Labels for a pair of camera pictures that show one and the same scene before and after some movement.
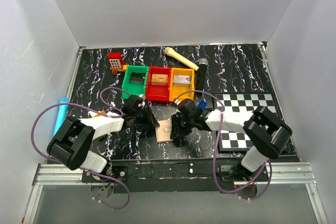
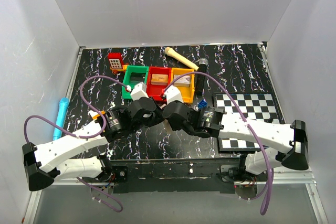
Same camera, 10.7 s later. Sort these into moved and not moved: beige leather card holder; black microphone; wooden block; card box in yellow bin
Moved: beige leather card holder
Not moved: wooden block; black microphone; card box in yellow bin
